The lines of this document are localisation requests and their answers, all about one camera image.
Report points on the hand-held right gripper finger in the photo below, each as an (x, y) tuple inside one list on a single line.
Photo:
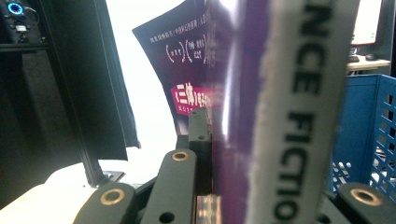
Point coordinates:
[(200, 137)]

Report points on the purple magazine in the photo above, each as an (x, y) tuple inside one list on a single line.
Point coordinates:
[(249, 109)]

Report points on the blue file rack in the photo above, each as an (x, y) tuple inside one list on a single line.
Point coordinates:
[(361, 124)]

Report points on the wooden desk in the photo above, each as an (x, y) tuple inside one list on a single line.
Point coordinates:
[(370, 64)]

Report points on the black computer mouse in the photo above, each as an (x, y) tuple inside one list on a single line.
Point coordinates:
[(371, 57)]

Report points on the computer monitor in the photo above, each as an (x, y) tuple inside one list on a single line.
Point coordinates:
[(372, 21)]

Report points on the black metal post with base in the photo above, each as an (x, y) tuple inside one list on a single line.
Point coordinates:
[(74, 124)]

